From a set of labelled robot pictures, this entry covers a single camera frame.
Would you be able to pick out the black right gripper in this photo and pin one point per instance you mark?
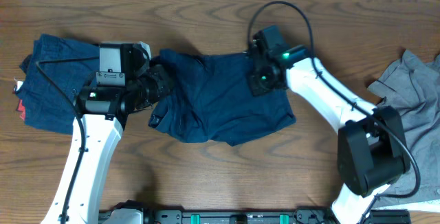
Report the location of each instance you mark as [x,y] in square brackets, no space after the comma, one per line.
[258,88]

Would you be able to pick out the grey garment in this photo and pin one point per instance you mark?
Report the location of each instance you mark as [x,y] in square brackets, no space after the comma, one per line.
[412,88]

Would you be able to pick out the dark blue shorts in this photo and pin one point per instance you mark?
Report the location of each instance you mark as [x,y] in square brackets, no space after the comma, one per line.
[211,100]

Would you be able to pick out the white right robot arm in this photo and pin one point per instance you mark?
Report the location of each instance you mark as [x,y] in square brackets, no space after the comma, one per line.
[372,150]

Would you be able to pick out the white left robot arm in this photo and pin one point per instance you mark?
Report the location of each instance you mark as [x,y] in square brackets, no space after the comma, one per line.
[101,110]

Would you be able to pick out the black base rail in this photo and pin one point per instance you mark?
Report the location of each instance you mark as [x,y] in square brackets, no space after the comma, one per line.
[135,212]

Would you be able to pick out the red folded garment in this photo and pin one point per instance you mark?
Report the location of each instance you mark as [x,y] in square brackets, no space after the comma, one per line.
[21,109]

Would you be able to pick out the folded dark blue garment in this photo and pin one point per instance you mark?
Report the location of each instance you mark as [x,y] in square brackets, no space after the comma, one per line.
[55,72]

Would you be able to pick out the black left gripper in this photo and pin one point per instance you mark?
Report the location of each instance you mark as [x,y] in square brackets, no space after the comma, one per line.
[165,83]

